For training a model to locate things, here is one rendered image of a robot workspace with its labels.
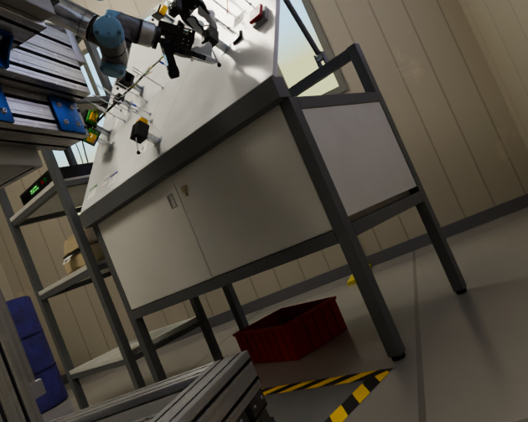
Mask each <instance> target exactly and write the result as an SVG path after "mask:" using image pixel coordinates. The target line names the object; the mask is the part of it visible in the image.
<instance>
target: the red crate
mask: <svg viewBox="0 0 528 422"><path fill-rule="evenodd" d="M335 299H337V298H336V296H331V297H328V298H324V299H320V300H316V301H309V302H305V303H302V304H297V305H294V306H287V307H283V308H281V309H279V310H277V311H275V312H273V313H271V314H270V315H268V316H265V317H263V318H262V319H260V320H258V321H257V322H254V323H252V324H251V325H249V326H247V327H245V328H243V329H241V330H240V331H238V332H235V333H234V334H232V335H233V337H236V341H237V342H238V345H239V347H240V349H241V351H242V352H243V351H245V350H247V351H248V353H249V354H250V356H251V360H252V362H253V363H270V362H281V361H293V360H299V359H300V358H303V357H304V356H306V355H307V354H309V353H311V352H312V351H313V350H315V349H316V348H318V347H320V346H322V345H323V344H325V343H326V342H328V341H329V340H331V339H332V338H334V337H336V336H338V335H339V334H340V333H341V332H343V331H345V330H347V329H348V328H347V326H346V324H345V322H344V318H343V317H342V314H341V312H340V310H339V307H338V305H337V302H336V300H335Z"/></svg>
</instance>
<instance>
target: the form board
mask: <svg viewBox="0 0 528 422"><path fill-rule="evenodd" d="M203 1H204V3H205V5H206V7H207V9H208V10H212V11H214V12H215V17H216V18H218V19H219V20H220V21H221V22H222V23H224V24H225V25H226V26H230V28H229V29H228V30H227V27H226V26H225V25H223V24H222V23H220V22H219V21H218V22H217V27H218V29H217V31H219V39H220V40H221V41H223V42H224V43H225V44H227V45H228V44H229V43H230V48H229V49H228V50H227V51H226V52H225V53H224V54H223V55H221V50H220V49H218V48H217V47H214V48H213V50H214V52H215V56H216V58H217V59H218V61H219V62H220V63H221V67H218V66H217V64H207V63H204V62H199V61H197V60H193V61H192V62H191V60H190V59H188V58H182V57H179V56H177V55H175V61H176V65H177V66H178V68H179V77H178V78H175V79H170V77H169V76H168V71H167V66H165V65H163V64H160V63H159V62H158V63H157V64H156V65H155V66H154V67H153V68H152V69H151V70H150V71H149V72H152V73H150V74H149V75H147V77H148V78H150V79H152V80H154V81H155V82H157V83H159V84H160V85H164V88H163V89H162V88H161V86H159V85H157V84H155V83H154V82H152V81H151V80H149V79H147V78H145V77H143V78H142V79H141V80H140V81H139V82H138V83H137V84H138V85H140V86H143V85H145V86H144V89H143V92H142V94H141V95H139V92H138V91H136V90H134V89H131V91H132V92H133V93H135V94H137V95H139V96H141V97H142V98H143V99H145V100H148V103H146V101H145V100H143V99H141V98H139V97H137V96H136V95H134V94H132V93H131V92H128V93H127V94H126V95H125V100H128V101H131V100H132V103H133V104H135V105H136V106H138V107H140V108H142V109H143V110H145V111H147V112H148V113H152V114H151V115H150V116H149V114H148V113H146V112H145V111H142V110H140V109H138V108H137V107H135V106H133V105H131V107H133V108H134V109H138V112H137V113H138V114H140V115H142V116H145V117H146V118H148V119H149V120H153V123H152V124H150V121H148V125H149V130H148V132H149V133H151V134H153V135H154V136H156V137H158V138H159V137H162V140H161V142H160V143H159V144H157V145H156V146H155V147H154V144H153V143H151V142H148V145H147V150H146V151H145V152H144V153H143V154H141V155H140V156H139V155H137V144H136V142H135V141H133V140H131V139H130V135H131V132H132V126H133V125H134V124H135V123H136V121H137V120H138V119H140V118H141V116H139V115H137V114H136V113H134V112H132V113H130V112H128V113H126V115H124V114H125V110H124V109H122V108H121V107H123V108H125V109H126V106H124V105H122V104H120V105H119V106H118V105H115V106H116V107H117V108H119V109H122V112H120V110H118V109H117V108H115V107H114V110H113V113H112V114H113V115H114V114H116V116H118V117H120V118H122V119H123V120H127V121H126V123H124V121H122V120H120V119H119V120H118V123H117V126H116V127H115V128H114V129H113V130H112V131H111V136H110V138H108V139H107V136H105V135H103V134H101V136H100V139H102V140H104V141H106V142H109V143H111V144H112V143H113V142H115V144H114V146H113V148H112V149H111V151H110V152H109V149H110V148H109V147H106V146H104V145H102V144H100V143H98V147H97V150H96V155H95V159H94V162H93V166H92V169H91V175H90V179H89V182H88V185H87V189H86V192H85V198H84V202H83V205H82V209H81V212H80V213H81V214H82V213H83V212H84V211H86V210H87V209H88V208H89V207H91V206H92V205H93V204H95V203H97V202H98V201H99V200H101V199H102V198H104V197H105V196H106V195H107V194H108V193H110V192H112V191H113V190H114V189H116V188H118V187H119V186H120V185H122V184H123V183H124V182H125V181H127V180H128V179H129V178H131V177H133V176H134V175H135V174H137V173H138V172H140V171H141V170H143V169H144V168H145V167H146V166H148V165H149V164H150V163H152V162H154V161H155V160H156V159H158V158H159V157H161V156H162V155H163V154H164V153H165V152H167V151H169V150H170V149H171V148H173V147H175V146H176V145H177V144H179V143H180V142H181V141H182V140H184V139H185V138H186V137H188V136H190V135H191V134H192V133H194V132H195V131H197V130H198V129H199V128H200V127H202V126H203V125H205V124H206V123H207V122H209V121H211V120H212V119H213V118H215V117H216V116H217V115H219V114H220V113H221V112H222V111H224V110H226V109H227V108H228V107H230V106H232V105H233V104H234V103H236V102H237V101H238V100H239V99H241V98H242V97H243V96H245V95H247V94H248V93H249V92H251V91H252V90H254V89H255V88H256V87H257V86H258V85H260V84H262V83H263V82H264V81H266V80H268V79H269V78H270V77H277V60H278V40H279V20H280V0H247V1H248V2H251V5H250V6H248V3H247V2H246V1H245V0H228V8H229V11H228V15H227V13H225V10H224V9H223V8H222V7H220V6H219V5H218V4H217V3H215V2H214V1H213V0H203ZM260 3H261V4H262V5H263V7H264V6H267V7H268V8H269V12H268V20H267V21H266V22H265V23H264V24H263V25H262V26H261V27H260V28H258V29H257V30H255V29H254V28H253V27H252V25H253V24H250V23H249V19H250V12H251V11H252V10H253V9H254V8H255V7H256V6H258V5H259V4H260ZM243 11H244V15H243V21H242V22H240V23H239V24H238V25H237V26H235V27H234V21H235V18H236V17H237V16H238V15H239V14H240V13H242V12H243ZM233 27H234V28H233ZM239 30H241V31H242V39H241V40H240V41H238V42H237V43H236V44H235V45H233V43H232V40H233V36H234V35H235V34H236V33H237V32H238V31H239ZM162 56H163V52H162V50H161V47H160V44H159V45H158V46H157V48H156V49H152V47H151V48H147V47H144V46H141V45H138V44H133V43H132V47H131V51H130V55H129V60H128V63H127V71H128V72H129V73H131V74H133V75H135V78H136V74H137V73H135V72H134V71H136V72H138V70H140V69H142V72H143V73H145V72H146V70H147V69H148V67H149V66H150V65H152V66H153V65H154V64H155V63H156V62H157V61H158V60H159V59H160V58H161V57H162ZM152 66H151V67H152ZM133 67H134V68H136V69H138V70H136V69H134V68H133ZM151 67H150V68H151ZM150 68H149V69H150ZM132 69H133V70H134V71H132ZM149 72H148V73H149ZM140 77H141V75H140V76H139V77H138V78H137V79H136V80H135V78H134V81H133V82H136V81H137V80H138V79H139V78H140ZM120 106H121V107H120ZM105 150H107V151H106V157H105V159H104V160H103V161H101V162H100V160H101V154H102V153H103V152H104V151H105ZM117 170H118V174H117V177H116V182H115V183H113V184H112V185H111V186H110V187H109V188H106V187H107V184H105V185H104V186H103V187H102V186H101V185H102V182H103V178H104V177H105V176H106V175H107V174H108V173H110V174H109V177H110V176H111V175H112V174H113V173H114V172H116V171H117ZM107 183H108V181H107ZM95 185H97V187H96V194H95V196H93V197H92V198H90V199H89V200H88V201H87V198H88V193H89V190H90V189H91V188H93V187H94V186H95ZM86 201H87V202H86Z"/></svg>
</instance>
